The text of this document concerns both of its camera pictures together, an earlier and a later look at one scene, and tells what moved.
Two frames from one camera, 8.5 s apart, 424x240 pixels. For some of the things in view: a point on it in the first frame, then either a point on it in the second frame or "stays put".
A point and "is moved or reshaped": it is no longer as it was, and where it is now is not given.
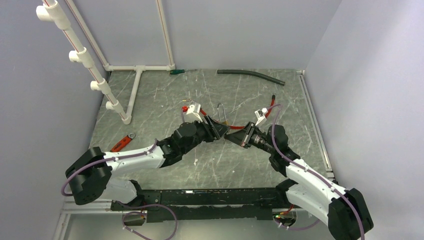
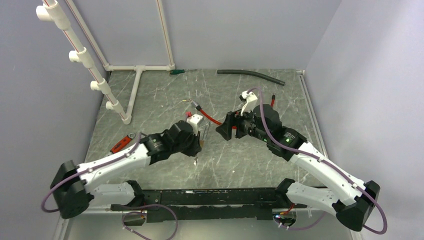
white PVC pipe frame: (51, 11) stays put
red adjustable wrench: (123, 143) stays put
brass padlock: (225, 122) is moved or reshaped
